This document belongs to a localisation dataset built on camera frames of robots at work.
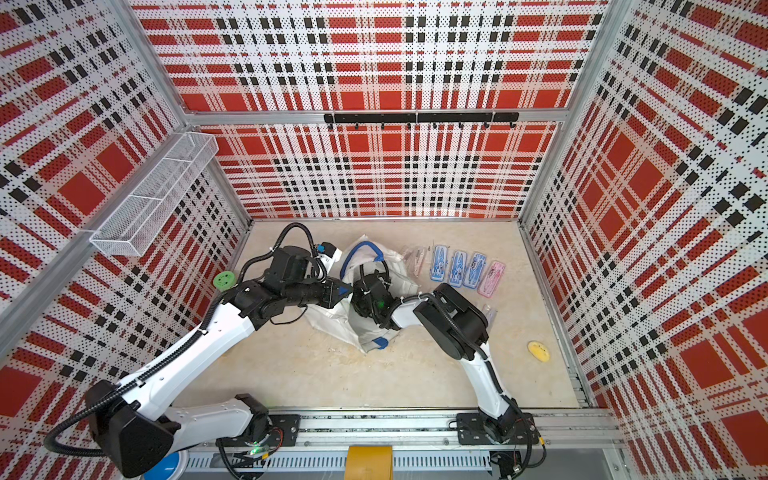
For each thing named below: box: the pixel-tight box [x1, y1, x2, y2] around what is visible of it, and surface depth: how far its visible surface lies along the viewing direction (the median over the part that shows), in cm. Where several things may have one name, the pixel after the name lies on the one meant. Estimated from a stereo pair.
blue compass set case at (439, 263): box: [430, 244, 449, 282], surface depth 109 cm
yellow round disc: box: [527, 340, 550, 363], surface depth 87 cm
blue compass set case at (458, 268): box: [449, 250, 467, 287], surface depth 107 cm
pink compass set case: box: [478, 260, 506, 299], surface depth 104 cm
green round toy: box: [213, 270, 237, 292], surface depth 100 cm
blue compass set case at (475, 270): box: [463, 252, 487, 289], surface depth 107 cm
